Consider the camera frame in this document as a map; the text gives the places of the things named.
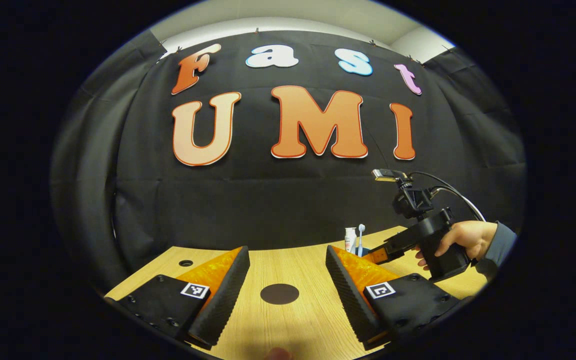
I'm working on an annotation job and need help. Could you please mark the wooden desktop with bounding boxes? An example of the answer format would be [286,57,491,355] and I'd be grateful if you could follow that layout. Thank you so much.
[104,225,491,360]

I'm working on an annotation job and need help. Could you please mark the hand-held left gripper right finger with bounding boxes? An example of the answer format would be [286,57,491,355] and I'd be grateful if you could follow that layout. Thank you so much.
[325,244,464,351]

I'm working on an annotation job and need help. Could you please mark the dark brown round coaster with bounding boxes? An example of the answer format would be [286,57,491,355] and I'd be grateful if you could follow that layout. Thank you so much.
[260,283,300,306]

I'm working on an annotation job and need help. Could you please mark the black backdrop cloth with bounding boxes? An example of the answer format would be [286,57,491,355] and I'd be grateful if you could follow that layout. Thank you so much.
[50,30,528,296]

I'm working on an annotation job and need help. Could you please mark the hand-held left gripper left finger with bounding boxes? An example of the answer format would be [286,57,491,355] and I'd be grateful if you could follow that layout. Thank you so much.
[104,245,251,351]

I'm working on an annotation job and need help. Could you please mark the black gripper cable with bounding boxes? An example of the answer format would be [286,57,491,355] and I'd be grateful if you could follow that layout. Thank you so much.
[408,171,487,222]

